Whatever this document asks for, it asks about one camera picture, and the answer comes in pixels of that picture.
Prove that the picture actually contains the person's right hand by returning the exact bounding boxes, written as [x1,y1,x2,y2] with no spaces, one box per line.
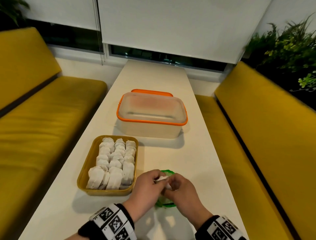
[162,173,213,230]

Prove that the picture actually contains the person's left hand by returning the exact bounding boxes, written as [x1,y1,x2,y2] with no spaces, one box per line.
[122,169,166,223]

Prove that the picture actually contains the white tea bag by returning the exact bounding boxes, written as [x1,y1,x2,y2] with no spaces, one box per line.
[154,175,173,191]

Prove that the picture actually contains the clear plastic bag green zip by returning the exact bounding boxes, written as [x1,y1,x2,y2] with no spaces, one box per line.
[155,169,177,208]

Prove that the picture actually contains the group of white tea bags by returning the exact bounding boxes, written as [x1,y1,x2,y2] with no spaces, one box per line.
[86,137,137,190]

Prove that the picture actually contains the translucent yellow tray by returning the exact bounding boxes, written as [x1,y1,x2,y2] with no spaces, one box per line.
[77,135,139,197]

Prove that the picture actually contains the person's left forearm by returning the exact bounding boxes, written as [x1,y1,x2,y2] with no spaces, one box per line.
[65,233,89,240]

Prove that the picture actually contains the black left wrist marker band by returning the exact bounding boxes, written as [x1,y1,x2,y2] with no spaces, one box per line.
[78,203,138,240]

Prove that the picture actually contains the black wrist marker band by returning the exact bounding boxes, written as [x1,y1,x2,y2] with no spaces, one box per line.
[195,215,247,240]
[78,203,138,240]

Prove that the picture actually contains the black right wrist marker band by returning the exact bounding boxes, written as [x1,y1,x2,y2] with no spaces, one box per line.
[195,215,247,240]

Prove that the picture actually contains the yellow bench seat cushion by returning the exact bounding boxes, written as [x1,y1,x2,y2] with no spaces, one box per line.
[194,95,294,240]
[0,76,108,233]

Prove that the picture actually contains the clear container orange rim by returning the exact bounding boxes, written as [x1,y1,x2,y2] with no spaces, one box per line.
[116,92,189,139]

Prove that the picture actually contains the orange container lid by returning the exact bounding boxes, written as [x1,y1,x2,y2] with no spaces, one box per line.
[131,89,174,97]

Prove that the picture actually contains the dark window pane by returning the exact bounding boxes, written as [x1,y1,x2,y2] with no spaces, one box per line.
[110,44,227,73]
[27,19,104,54]

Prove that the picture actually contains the white roller blind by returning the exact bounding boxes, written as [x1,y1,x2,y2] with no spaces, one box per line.
[256,0,316,35]
[97,0,272,65]
[24,0,102,31]

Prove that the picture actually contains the green artificial plants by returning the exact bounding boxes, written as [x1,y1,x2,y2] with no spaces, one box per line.
[244,15,316,92]
[0,0,30,25]

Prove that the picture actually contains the blind pull cord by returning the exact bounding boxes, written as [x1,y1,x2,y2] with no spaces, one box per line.
[92,0,107,65]

